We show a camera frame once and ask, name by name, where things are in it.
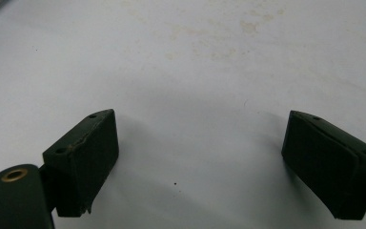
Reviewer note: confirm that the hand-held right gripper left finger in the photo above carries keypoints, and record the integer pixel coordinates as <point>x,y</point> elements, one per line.
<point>85,165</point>

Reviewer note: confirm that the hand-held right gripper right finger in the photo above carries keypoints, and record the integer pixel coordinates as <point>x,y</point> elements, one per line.
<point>327,168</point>

